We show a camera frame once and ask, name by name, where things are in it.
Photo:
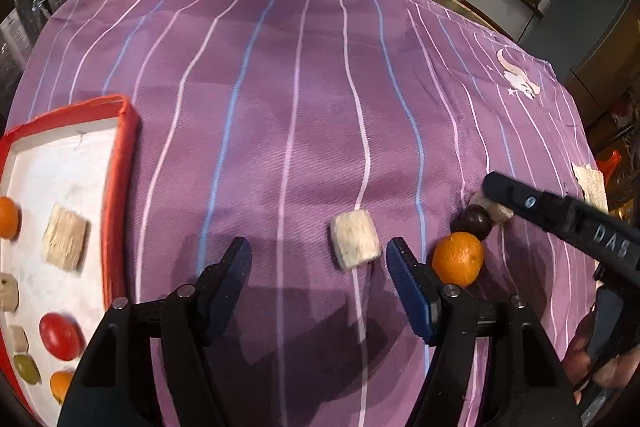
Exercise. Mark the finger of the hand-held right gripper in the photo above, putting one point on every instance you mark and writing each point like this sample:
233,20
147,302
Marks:
550,217

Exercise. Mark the red rimmed white tray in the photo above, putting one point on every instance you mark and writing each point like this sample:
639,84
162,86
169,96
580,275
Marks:
50,157

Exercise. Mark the dark purple round fruit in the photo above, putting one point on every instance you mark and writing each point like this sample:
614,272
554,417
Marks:
472,222

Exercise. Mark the red tomato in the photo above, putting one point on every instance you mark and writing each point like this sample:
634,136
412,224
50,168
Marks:
61,336

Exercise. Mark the person's right hand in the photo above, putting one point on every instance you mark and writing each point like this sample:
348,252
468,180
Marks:
575,357

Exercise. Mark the cream knitted towel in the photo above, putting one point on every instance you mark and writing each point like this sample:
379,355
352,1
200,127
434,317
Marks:
591,187

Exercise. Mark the grey refrigerator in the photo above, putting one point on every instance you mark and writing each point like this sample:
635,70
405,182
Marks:
590,32

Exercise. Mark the medium peeled sugarcane piece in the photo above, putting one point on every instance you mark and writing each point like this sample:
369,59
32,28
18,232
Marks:
500,213

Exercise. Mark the green round fruit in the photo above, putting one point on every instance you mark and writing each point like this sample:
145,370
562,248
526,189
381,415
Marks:
27,368

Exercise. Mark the purple striped tablecloth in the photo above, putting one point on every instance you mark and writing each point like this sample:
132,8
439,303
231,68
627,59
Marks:
275,107

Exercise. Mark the orange plastic bag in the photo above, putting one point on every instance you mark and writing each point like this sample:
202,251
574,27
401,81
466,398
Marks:
609,161

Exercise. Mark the orange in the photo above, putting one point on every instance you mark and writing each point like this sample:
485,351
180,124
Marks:
62,387
457,259
7,217

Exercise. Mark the small peeled sugarcane piece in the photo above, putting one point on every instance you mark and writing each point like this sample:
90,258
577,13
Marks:
7,292
17,339
355,239

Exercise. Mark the large peeled sugarcane piece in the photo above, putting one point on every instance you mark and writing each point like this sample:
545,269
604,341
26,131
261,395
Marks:
65,234

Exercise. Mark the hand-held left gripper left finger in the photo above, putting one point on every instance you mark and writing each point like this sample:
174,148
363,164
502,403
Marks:
230,277

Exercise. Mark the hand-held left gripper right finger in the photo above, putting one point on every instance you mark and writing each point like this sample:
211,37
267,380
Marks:
410,292

